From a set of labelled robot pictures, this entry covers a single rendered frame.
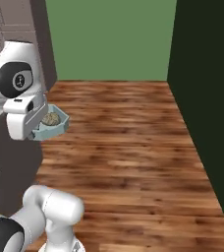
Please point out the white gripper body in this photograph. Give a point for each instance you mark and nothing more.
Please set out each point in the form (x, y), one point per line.
(17, 126)

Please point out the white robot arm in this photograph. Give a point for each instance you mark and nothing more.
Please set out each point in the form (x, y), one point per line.
(50, 205)

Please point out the light blue tupperware container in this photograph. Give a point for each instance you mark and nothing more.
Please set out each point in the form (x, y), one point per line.
(53, 130)

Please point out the beige dumpling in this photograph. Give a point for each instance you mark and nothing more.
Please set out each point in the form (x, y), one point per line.
(50, 119)

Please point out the grey-brown tall cabinet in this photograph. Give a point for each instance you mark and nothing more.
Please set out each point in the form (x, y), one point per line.
(14, 164)

